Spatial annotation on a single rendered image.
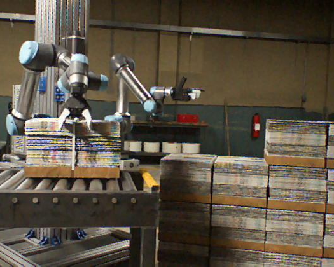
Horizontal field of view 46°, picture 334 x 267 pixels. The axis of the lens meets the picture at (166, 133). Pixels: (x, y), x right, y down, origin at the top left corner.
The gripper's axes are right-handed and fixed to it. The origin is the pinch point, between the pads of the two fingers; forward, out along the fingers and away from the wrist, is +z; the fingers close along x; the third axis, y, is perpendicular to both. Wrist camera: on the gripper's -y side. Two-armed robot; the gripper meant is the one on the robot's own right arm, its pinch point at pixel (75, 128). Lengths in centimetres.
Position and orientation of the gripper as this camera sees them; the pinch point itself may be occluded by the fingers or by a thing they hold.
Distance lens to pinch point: 156.5
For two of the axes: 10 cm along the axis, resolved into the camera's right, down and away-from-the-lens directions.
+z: 0.5, 8.9, -4.5
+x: -9.9, -0.3, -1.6
